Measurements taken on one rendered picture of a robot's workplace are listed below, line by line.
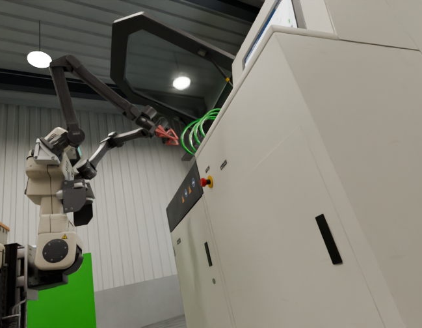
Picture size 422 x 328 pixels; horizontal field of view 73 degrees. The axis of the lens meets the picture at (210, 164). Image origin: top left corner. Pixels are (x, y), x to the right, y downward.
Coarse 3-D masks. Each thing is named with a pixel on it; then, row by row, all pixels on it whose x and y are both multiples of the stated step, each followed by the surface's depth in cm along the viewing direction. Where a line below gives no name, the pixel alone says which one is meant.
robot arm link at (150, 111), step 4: (132, 108) 155; (144, 108) 161; (148, 108) 162; (152, 108) 162; (132, 112) 155; (136, 112) 156; (140, 112) 159; (144, 112) 161; (148, 112) 161; (152, 112) 162; (156, 112) 164; (136, 116) 156; (148, 116) 161; (152, 116) 163; (132, 120) 162
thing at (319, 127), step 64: (320, 0) 91; (384, 0) 104; (256, 64) 80; (320, 64) 72; (384, 64) 82; (256, 128) 82; (320, 128) 61; (384, 128) 68; (256, 192) 84; (320, 192) 61; (384, 192) 58; (256, 256) 86; (320, 256) 62; (384, 256) 51; (256, 320) 89; (320, 320) 63; (384, 320) 49
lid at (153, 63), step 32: (128, 32) 170; (160, 32) 164; (128, 64) 194; (160, 64) 186; (192, 64) 180; (224, 64) 171; (128, 96) 218; (160, 96) 211; (192, 96) 202; (224, 96) 192
